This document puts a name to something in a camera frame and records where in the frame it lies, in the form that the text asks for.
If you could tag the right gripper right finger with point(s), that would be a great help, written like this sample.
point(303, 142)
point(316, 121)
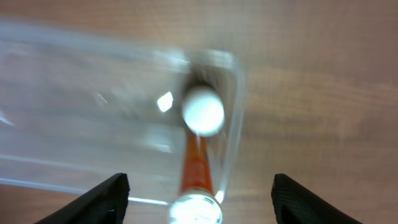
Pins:
point(295, 204)

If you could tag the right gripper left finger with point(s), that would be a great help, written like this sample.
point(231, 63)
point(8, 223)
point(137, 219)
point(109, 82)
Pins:
point(104, 204)

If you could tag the orange tube white cap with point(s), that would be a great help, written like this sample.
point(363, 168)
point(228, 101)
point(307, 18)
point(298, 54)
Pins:
point(196, 203)

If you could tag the dark bottle white cap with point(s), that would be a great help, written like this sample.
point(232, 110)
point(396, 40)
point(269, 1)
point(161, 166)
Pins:
point(202, 109)

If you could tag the clear plastic container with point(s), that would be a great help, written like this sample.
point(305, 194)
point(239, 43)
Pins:
point(77, 108)

